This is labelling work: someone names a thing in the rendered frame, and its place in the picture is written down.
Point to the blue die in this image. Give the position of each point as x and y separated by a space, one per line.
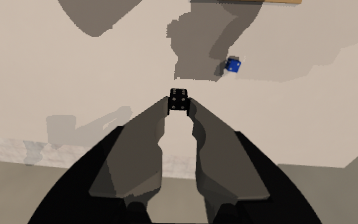
232 65

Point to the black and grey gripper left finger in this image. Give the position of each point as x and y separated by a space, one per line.
124 167

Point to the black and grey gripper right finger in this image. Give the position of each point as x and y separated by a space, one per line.
231 169

